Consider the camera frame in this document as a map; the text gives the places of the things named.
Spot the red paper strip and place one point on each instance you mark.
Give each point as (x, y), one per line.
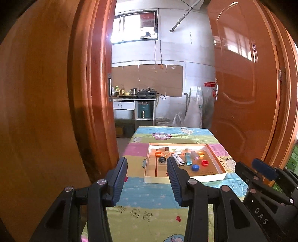
(208, 83)

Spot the cartoon printed tablecloth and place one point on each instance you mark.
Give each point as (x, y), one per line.
(144, 197)

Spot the orange bottle cap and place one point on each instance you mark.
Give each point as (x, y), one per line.
(158, 153)

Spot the small white printed box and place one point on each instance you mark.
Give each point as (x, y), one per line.
(178, 160)

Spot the plain wooden panel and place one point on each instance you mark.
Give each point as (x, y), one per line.
(35, 116)

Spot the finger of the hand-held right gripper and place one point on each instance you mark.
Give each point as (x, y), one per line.
(246, 173)
(264, 168)

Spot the yellow bottle cap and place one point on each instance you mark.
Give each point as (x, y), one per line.
(201, 153)

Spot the metal kettle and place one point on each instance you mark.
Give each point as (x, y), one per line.
(132, 91)

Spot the grey ceiling pipe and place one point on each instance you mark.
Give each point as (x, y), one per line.
(184, 16)

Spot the leaning metal pipe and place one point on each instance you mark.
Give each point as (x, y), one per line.
(186, 102)

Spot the cardboard wall panel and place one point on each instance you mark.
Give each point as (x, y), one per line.
(149, 79)

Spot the white kitchen counter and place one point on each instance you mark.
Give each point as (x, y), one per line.
(125, 105)

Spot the red bottle cap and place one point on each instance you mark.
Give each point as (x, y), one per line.
(204, 162)

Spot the metal door hinge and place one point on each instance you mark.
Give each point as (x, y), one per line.
(280, 75)

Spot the blue bottle cap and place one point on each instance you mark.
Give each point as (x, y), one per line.
(195, 167)

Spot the wooden door frame post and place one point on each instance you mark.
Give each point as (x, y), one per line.
(288, 104)
(93, 81)

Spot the teal kitchen appliance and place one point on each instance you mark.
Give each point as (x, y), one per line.
(143, 110)

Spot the black gas stove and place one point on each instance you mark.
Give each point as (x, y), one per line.
(147, 93)

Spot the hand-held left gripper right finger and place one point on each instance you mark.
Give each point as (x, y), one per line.
(174, 183)

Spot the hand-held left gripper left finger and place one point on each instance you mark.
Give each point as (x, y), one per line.
(118, 183)

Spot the shallow cardboard box tray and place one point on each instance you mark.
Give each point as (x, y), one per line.
(209, 173)

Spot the clear plastic bag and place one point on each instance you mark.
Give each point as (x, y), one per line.
(177, 119)

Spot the white sack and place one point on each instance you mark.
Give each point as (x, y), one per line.
(194, 111)

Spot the metal lock plate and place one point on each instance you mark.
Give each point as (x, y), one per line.
(109, 87)

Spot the black bottle cap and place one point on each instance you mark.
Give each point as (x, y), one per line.
(162, 159)

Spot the green printed carton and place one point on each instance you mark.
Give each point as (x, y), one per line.
(293, 153)

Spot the dark planter with grass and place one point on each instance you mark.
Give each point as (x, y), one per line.
(129, 129)

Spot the wooden planter with grass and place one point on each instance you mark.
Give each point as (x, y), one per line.
(120, 129)

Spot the clear plastic container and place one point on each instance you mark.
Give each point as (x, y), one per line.
(194, 155)

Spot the teal lighter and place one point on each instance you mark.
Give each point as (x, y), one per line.
(187, 158)

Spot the window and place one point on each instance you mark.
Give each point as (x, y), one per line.
(135, 28)

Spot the metal bowl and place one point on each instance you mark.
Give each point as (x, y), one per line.
(115, 93)

